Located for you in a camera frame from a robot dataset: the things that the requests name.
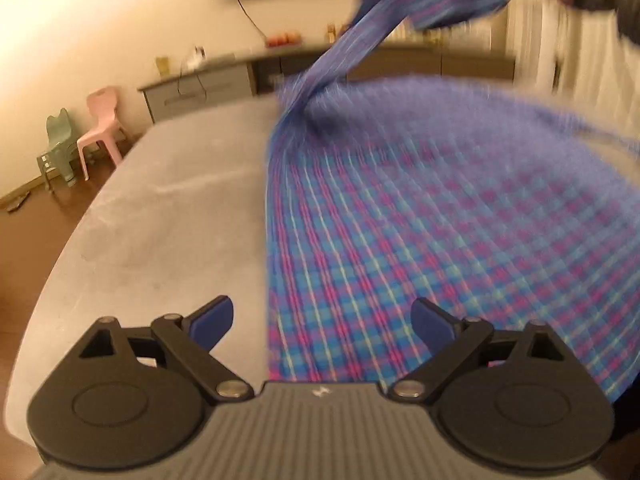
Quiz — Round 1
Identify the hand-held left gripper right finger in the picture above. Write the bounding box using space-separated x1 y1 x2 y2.
387 296 571 405

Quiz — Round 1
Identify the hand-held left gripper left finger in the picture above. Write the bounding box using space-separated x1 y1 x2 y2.
77 295 255 405

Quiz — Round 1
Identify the blue pink plaid shirt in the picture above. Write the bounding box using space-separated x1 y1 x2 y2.
262 0 640 403

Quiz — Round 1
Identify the white curtain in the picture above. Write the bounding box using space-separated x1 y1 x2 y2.
505 0 640 128

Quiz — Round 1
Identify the red plate of fruit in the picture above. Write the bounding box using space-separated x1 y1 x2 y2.
265 32 303 49

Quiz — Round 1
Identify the pink plastic child chair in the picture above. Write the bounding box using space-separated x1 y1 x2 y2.
76 86 128 181

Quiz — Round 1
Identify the long grey TV cabinet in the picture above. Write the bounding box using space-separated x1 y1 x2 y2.
139 42 516 123

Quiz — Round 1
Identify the green plastic child chair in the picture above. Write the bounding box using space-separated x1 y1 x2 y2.
37 108 79 191

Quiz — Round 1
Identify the black television cable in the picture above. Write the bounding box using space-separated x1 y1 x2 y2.
235 0 267 41

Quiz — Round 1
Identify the looped black cable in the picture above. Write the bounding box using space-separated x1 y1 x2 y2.
175 71 208 97

